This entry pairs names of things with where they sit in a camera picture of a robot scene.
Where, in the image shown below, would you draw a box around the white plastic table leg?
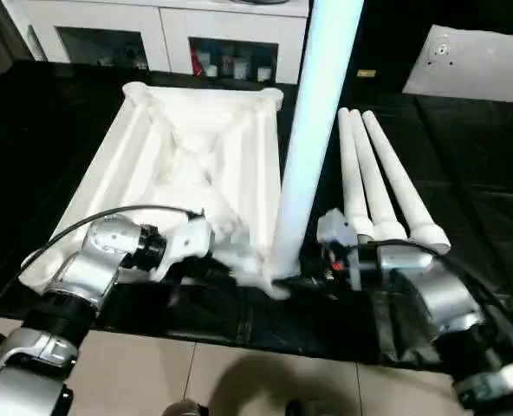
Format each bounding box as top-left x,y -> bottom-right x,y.
271,0 -> 364,283
360,110 -> 451,255
337,107 -> 374,235
349,110 -> 407,239

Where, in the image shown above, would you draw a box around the white plastic table top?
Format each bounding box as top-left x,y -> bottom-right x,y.
17,81 -> 292,302

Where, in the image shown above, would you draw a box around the black work mat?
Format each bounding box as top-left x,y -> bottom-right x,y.
0,60 -> 513,374

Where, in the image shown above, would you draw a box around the dark cabinet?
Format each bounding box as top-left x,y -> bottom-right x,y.
299,0 -> 433,94

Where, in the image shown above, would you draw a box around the white board with round fitting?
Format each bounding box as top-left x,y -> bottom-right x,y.
401,24 -> 513,105

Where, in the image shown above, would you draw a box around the white glass-door cabinet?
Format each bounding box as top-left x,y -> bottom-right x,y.
16,0 -> 309,86

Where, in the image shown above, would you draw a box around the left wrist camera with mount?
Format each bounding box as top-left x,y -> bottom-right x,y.
150,216 -> 217,281

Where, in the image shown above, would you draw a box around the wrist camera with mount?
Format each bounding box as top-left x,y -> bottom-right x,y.
150,216 -> 217,281
316,207 -> 364,291

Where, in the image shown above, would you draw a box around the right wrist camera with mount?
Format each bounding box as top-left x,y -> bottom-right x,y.
316,207 -> 364,291

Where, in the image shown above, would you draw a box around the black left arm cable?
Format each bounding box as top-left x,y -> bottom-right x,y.
0,205 -> 205,330

